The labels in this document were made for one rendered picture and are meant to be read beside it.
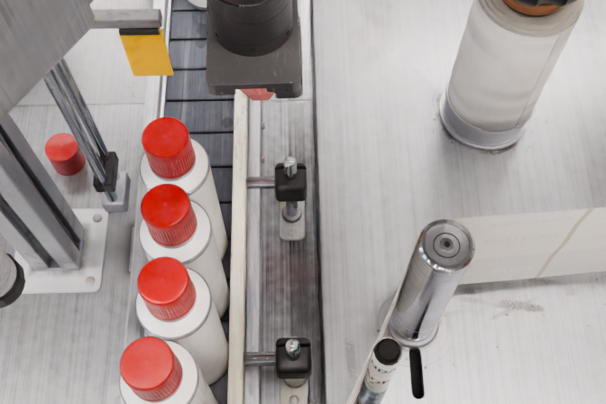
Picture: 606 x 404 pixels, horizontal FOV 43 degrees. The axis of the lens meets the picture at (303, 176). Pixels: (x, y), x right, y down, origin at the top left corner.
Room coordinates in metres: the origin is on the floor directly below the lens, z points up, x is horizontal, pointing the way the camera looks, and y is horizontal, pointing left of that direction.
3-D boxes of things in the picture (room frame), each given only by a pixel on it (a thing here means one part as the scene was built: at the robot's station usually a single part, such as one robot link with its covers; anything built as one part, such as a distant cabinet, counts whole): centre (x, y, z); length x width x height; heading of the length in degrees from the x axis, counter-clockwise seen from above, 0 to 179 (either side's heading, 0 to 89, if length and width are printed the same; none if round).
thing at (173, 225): (0.21, 0.09, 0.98); 0.05 x 0.05 x 0.20
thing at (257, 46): (0.34, 0.04, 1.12); 0.10 x 0.07 x 0.07; 2
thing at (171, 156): (0.27, 0.10, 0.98); 0.05 x 0.05 x 0.20
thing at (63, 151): (0.38, 0.25, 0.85); 0.03 x 0.03 x 0.03
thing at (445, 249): (0.19, -0.10, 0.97); 0.05 x 0.05 x 0.19
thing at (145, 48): (0.33, 0.11, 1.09); 0.03 x 0.01 x 0.06; 91
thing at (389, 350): (0.12, -0.05, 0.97); 0.02 x 0.02 x 0.19
